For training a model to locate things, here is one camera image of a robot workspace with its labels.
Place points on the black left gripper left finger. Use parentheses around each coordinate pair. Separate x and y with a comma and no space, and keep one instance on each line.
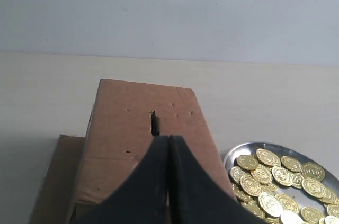
(142,197)

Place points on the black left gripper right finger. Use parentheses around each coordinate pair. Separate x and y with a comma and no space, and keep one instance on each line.
(194,197)

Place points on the pile of gold coins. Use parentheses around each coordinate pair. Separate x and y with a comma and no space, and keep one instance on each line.
(278,189)

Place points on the brown cardboard slotted box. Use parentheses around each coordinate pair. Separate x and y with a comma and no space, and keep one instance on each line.
(83,171)

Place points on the round silver metal tray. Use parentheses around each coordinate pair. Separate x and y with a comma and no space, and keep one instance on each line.
(235,155)

